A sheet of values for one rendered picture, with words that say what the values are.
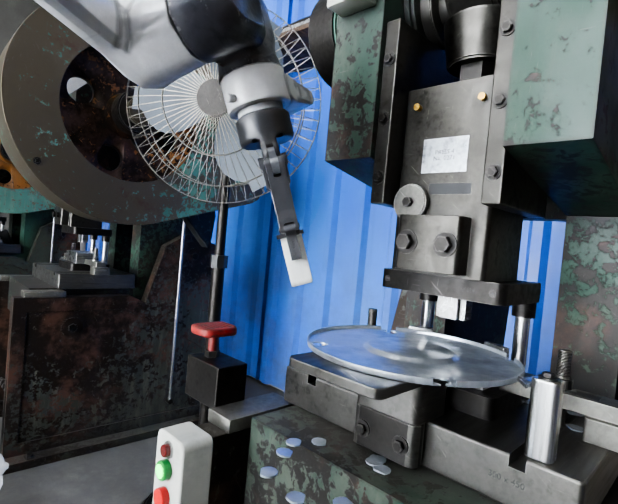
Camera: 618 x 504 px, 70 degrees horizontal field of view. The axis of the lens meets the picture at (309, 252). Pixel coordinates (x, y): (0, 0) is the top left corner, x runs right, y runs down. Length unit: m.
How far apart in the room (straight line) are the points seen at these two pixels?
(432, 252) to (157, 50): 0.43
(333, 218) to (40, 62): 1.44
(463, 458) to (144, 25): 0.63
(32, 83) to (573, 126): 1.53
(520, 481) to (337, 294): 1.86
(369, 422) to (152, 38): 0.55
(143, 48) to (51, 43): 1.20
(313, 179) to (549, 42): 2.02
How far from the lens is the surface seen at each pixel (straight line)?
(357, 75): 0.76
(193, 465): 0.70
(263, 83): 0.60
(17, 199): 3.44
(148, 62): 0.59
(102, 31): 0.57
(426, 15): 0.82
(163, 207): 1.82
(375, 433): 0.64
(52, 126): 1.72
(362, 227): 2.23
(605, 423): 0.68
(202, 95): 1.32
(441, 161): 0.68
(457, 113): 0.69
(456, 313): 0.72
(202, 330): 0.77
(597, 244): 0.86
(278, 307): 2.69
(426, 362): 0.59
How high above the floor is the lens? 0.92
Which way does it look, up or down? 2 degrees down
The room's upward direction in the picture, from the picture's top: 5 degrees clockwise
